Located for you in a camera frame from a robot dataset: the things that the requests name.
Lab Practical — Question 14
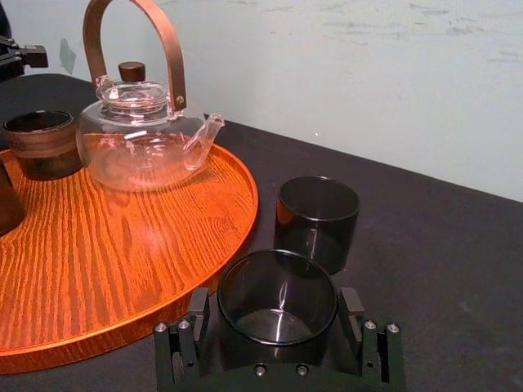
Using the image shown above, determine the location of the dark brown glass cup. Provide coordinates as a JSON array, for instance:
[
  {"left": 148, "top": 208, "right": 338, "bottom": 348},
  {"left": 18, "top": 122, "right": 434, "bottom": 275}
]
[{"left": 0, "top": 158, "right": 28, "bottom": 238}]

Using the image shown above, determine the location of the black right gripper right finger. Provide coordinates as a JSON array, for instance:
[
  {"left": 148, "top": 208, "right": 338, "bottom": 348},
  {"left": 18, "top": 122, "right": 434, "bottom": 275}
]
[{"left": 338, "top": 287, "right": 406, "bottom": 385}]

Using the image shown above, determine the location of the smoky glass cup brown band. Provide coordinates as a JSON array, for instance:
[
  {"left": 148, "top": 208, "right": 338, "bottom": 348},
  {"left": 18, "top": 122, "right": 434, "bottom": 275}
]
[{"left": 2, "top": 109, "right": 84, "bottom": 181}]

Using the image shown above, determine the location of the round orange wooden tray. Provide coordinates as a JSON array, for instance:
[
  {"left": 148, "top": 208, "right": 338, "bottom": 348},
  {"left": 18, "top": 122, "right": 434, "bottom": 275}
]
[{"left": 0, "top": 143, "right": 260, "bottom": 363}]

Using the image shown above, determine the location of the glass teapot lid wooden knob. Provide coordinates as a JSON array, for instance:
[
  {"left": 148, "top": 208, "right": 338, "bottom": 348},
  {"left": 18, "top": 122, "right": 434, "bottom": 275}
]
[{"left": 96, "top": 60, "right": 171, "bottom": 109}]

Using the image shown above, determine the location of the black table cloth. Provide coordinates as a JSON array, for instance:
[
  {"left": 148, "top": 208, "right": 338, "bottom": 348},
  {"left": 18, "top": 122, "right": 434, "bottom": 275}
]
[{"left": 0, "top": 73, "right": 523, "bottom": 392}]

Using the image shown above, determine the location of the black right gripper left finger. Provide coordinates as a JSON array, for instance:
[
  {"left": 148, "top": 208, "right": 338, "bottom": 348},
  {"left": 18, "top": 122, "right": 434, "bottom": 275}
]
[{"left": 153, "top": 287, "right": 210, "bottom": 385}]

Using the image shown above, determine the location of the dark smoky glass cup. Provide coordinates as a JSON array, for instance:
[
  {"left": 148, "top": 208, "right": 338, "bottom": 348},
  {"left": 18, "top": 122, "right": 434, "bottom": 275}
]
[
  {"left": 272, "top": 176, "right": 361, "bottom": 275},
  {"left": 216, "top": 249, "right": 340, "bottom": 371}
]

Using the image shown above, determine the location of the clear glass teapot copper handle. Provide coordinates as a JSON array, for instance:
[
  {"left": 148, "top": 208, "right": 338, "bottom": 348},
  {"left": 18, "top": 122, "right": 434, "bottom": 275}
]
[{"left": 75, "top": 0, "right": 226, "bottom": 193}]

